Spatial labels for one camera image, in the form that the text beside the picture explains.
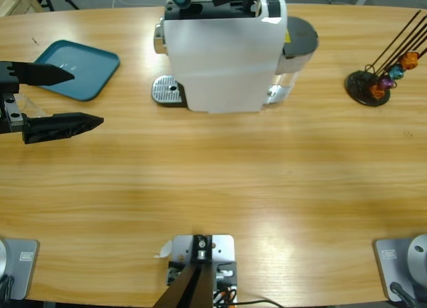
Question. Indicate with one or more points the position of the black chair legs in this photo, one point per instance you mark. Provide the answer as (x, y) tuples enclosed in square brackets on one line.
[(66, 1)]

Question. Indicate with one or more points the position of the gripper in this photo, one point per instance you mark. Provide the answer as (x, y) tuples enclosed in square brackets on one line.
[(8, 78)]

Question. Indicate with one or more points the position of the clear water tank grey lid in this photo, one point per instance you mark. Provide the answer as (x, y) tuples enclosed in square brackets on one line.
[(300, 34)]

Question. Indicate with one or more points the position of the teal plastic tray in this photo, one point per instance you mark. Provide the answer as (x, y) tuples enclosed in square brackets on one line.
[(86, 64)]

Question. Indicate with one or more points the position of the clear drinking glass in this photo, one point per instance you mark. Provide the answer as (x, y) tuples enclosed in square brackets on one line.
[(31, 108)]

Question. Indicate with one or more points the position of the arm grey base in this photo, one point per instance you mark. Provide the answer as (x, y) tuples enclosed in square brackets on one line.
[(23, 271), (400, 261)]

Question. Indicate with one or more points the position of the white capsule coffee machine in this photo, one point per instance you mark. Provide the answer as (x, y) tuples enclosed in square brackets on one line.
[(220, 61)]

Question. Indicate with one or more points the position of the orange coffee capsule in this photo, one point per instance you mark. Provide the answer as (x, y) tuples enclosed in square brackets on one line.
[(409, 61), (377, 92)]

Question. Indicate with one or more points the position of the white camera mount dark post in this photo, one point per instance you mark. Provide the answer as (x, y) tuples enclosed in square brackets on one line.
[(221, 251)]

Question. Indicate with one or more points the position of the purple coffee capsule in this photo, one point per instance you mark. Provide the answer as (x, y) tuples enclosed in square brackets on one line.
[(386, 83)]

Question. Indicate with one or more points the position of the small teal coffee capsule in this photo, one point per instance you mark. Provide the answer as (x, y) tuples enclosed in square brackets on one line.
[(396, 73)]

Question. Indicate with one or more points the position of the white paper tag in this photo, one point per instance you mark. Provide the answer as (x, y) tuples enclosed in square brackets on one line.
[(165, 249)]

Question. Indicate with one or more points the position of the black capsule holder stand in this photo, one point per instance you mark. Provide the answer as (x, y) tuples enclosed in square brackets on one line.
[(360, 84)]

